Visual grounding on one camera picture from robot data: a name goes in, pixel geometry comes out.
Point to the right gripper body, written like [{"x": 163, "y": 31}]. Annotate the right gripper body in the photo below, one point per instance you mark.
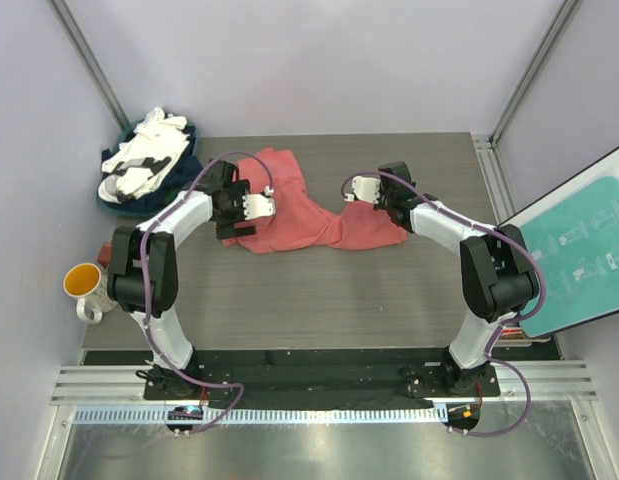
[{"x": 383, "y": 201}]

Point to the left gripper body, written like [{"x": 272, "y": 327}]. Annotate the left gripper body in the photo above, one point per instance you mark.
[{"x": 224, "y": 221}]

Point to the pink t-shirt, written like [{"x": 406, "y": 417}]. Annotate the pink t-shirt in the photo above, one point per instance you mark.
[{"x": 300, "y": 222}]

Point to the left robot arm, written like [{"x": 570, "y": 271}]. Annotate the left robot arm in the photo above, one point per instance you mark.
[{"x": 143, "y": 270}]

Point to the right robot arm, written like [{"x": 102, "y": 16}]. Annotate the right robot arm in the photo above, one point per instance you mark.
[{"x": 500, "y": 280}]

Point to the green garment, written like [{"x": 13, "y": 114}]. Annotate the green garment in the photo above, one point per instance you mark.
[{"x": 169, "y": 197}]

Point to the white t-shirt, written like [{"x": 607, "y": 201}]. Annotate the white t-shirt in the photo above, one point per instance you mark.
[{"x": 141, "y": 164}]

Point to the teal laundry basket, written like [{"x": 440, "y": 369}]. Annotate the teal laundry basket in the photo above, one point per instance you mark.
[{"x": 139, "y": 200}]

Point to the small red box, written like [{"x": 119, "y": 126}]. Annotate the small red box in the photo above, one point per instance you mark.
[{"x": 104, "y": 256}]

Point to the white mug orange inside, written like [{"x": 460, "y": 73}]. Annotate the white mug orange inside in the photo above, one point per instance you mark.
[{"x": 87, "y": 284}]

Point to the red book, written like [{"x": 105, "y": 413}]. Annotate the red book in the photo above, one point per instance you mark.
[{"x": 514, "y": 336}]

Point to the teal instruction board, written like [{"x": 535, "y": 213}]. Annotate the teal instruction board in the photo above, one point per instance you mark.
[{"x": 573, "y": 234}]

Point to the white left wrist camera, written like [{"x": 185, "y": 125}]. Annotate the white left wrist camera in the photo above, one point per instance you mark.
[{"x": 257, "y": 206}]

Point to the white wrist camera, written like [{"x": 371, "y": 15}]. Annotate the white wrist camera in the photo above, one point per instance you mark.
[
  {"x": 365, "y": 189},
  {"x": 257, "y": 206}
]

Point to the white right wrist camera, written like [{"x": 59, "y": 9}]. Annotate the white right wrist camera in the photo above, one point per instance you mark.
[{"x": 365, "y": 189}]

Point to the aluminium frame rail right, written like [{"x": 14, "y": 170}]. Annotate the aluminium frame rail right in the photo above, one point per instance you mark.
[{"x": 494, "y": 176}]

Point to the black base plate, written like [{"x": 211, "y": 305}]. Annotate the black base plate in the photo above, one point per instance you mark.
[{"x": 332, "y": 379}]

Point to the aluminium front rail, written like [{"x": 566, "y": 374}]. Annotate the aluminium front rail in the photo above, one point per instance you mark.
[{"x": 115, "y": 395}]

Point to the right aluminium corner post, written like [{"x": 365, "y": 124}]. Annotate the right aluminium corner post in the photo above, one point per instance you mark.
[{"x": 539, "y": 59}]

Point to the aluminium corner post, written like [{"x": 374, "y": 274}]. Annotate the aluminium corner post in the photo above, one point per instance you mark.
[
  {"x": 79, "y": 42},
  {"x": 539, "y": 59}
]

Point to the left aluminium corner post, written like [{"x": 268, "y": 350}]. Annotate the left aluminium corner post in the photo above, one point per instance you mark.
[{"x": 79, "y": 42}]

